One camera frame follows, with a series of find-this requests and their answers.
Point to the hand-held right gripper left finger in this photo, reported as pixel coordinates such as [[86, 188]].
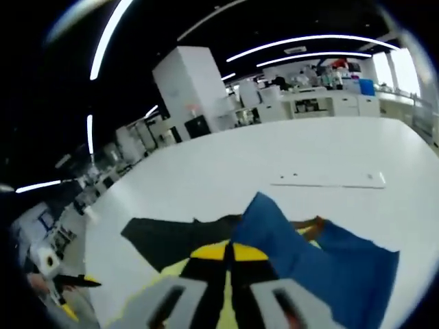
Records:
[[202, 274]]

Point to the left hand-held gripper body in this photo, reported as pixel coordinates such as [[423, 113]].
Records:
[[46, 262]]

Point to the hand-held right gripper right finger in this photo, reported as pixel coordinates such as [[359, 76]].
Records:
[[252, 270]]

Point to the yellow blue black garment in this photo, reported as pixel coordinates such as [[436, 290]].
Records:
[[336, 267]]

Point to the white template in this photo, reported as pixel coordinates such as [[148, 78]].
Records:
[[326, 180]]

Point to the person's left hand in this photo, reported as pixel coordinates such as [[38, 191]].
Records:
[[37, 283]]

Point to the white ceiling light strip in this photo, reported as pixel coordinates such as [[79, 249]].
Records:
[[315, 55], [37, 186], [308, 37], [90, 133], [228, 76], [151, 111], [106, 34]]

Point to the black cabinet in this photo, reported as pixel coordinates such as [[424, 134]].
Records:
[[197, 127]]

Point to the white shelving racks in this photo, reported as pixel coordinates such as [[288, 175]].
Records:
[[137, 140]]

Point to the white tall cabinet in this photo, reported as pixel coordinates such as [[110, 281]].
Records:
[[249, 94]]

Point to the white square pillar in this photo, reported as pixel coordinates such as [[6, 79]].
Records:
[[192, 85]]

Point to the white counter unit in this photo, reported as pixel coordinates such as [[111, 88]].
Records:
[[346, 103]]

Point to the blue plastic container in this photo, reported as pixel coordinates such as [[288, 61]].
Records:
[[367, 87]]

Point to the grey metal rack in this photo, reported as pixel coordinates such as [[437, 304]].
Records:
[[427, 123]]

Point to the grey ceiling rail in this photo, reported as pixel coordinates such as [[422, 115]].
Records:
[[209, 18]]

